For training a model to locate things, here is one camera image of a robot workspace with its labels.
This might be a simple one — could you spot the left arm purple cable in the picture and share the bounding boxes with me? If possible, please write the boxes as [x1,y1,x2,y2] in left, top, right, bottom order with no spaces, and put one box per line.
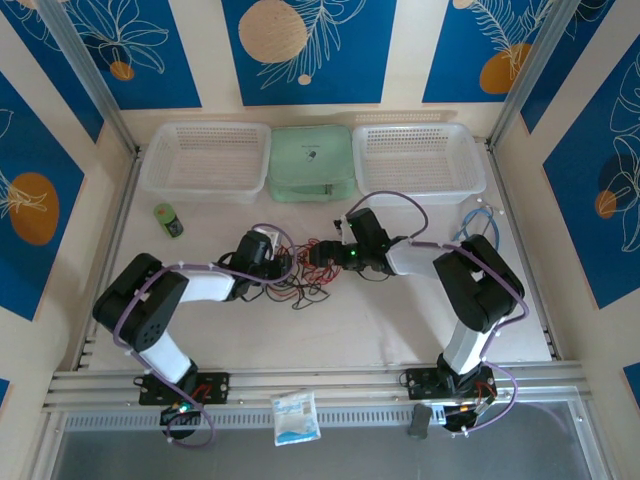
[112,224,289,450]

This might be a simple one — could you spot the white perforated plastic basket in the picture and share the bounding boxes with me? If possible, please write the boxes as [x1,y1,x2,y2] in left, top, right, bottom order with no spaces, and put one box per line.
[352,122,487,207]
[138,121,272,205]

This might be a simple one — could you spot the aluminium side rail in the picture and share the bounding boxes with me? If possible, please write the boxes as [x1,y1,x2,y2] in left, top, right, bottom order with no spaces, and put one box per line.
[487,142,566,362]
[72,147,146,372]

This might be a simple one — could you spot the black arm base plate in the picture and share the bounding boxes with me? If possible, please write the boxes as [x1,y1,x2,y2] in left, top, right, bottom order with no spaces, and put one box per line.
[401,365,497,402]
[137,370,232,406]

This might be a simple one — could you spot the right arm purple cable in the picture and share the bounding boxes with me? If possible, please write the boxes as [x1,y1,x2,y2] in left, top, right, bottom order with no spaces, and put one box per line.
[347,192,530,437]

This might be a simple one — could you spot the blue stethoscope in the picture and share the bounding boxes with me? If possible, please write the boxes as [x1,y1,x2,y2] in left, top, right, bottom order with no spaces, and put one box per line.
[452,197,504,251]

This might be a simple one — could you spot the small controller circuit board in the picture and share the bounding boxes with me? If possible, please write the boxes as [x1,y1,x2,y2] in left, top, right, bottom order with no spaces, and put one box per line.
[158,402,202,427]
[442,397,501,435]

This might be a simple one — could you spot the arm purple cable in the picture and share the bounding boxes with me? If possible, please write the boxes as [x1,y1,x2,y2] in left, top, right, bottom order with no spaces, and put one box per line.
[112,224,289,450]
[347,192,530,437]

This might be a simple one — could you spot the long aluminium mounting rail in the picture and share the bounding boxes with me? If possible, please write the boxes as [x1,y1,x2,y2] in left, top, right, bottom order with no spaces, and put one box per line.
[42,360,587,412]

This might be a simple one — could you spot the small green lidded bottle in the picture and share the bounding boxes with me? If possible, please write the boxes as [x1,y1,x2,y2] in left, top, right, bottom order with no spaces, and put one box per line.
[152,202,185,239]

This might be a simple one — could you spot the dark grey plastic clip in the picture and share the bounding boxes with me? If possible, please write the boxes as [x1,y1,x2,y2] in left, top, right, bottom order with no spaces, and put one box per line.
[408,403,432,440]

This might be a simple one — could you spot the aluminium frame post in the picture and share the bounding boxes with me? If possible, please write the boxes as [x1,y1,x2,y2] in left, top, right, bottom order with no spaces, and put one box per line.
[35,0,140,157]
[488,0,619,147]

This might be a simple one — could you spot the grey slotted cable duct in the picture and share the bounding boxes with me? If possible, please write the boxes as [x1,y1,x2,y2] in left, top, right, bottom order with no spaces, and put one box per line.
[63,403,581,432]

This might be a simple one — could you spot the white blue printed sachet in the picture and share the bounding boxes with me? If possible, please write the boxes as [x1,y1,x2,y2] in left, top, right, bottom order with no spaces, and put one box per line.
[269,388,321,447]

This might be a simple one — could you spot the mint green zip pouch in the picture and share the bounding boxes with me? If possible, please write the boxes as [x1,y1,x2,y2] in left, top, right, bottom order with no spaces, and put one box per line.
[264,124,359,204]

